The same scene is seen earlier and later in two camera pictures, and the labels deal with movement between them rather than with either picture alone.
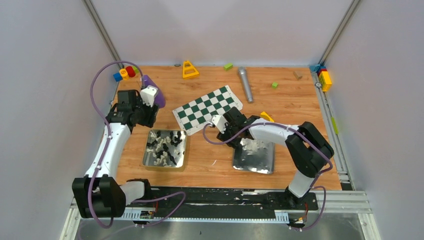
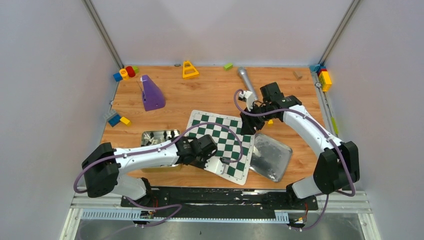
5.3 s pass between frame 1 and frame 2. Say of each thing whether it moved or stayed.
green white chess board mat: moved
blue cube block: stayed
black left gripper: moved
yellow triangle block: stayed
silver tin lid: moved
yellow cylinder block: stayed
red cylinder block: stayed
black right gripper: moved
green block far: stayed
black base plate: stayed
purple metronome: stayed
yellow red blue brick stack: stayed
